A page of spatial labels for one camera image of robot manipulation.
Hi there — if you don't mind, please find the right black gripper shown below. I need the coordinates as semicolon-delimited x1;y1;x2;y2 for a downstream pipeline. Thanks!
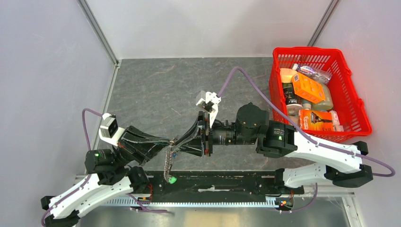
174;110;257;157

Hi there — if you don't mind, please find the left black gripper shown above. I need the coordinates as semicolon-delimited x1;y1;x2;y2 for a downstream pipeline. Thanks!
114;124;173;167

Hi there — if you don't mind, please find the leopard print wrist strap keyring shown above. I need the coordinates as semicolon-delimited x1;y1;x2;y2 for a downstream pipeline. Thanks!
164;137;178;183

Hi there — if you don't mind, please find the green capped key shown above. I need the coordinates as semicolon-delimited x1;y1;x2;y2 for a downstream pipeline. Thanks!
168;176;177;184

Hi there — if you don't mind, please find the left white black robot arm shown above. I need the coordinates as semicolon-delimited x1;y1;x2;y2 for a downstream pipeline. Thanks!
41;126;173;227

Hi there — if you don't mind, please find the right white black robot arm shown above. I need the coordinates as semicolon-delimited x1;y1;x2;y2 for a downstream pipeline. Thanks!
174;103;373;193

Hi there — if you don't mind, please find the dark green bottle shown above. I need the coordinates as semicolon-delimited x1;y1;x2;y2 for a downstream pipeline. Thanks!
282;83;303;116

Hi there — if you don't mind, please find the yellow sponge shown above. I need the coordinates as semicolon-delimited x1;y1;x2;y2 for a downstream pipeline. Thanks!
279;68;298;83

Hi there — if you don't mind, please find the orange razor package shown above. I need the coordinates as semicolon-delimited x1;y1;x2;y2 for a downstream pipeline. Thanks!
298;109;333;131

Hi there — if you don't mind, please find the orange carton box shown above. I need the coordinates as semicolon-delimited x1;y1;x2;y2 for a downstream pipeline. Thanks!
292;72;325;104

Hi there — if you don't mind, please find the beige soap pouch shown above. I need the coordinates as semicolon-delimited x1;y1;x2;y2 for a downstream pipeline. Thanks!
312;84;334;111

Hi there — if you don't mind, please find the clear plastic bottle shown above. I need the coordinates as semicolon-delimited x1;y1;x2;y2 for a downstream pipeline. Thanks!
291;63;332;85

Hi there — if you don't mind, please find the pink white packet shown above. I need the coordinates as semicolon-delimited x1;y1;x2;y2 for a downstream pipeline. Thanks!
330;110;344;132

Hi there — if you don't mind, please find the red plastic basket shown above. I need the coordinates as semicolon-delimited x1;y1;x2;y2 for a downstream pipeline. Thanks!
269;47;373;143

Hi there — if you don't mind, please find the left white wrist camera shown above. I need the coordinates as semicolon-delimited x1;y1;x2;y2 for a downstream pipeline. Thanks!
98;113;125;147

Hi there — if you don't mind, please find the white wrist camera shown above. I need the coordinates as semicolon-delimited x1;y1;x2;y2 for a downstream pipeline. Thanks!
195;90;222;129
98;113;125;147

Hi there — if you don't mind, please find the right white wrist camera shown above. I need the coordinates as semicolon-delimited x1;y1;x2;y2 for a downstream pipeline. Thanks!
195;90;222;129

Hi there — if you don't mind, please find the black mounting base plate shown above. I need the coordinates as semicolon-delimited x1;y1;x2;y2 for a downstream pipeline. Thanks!
133;169;305;203

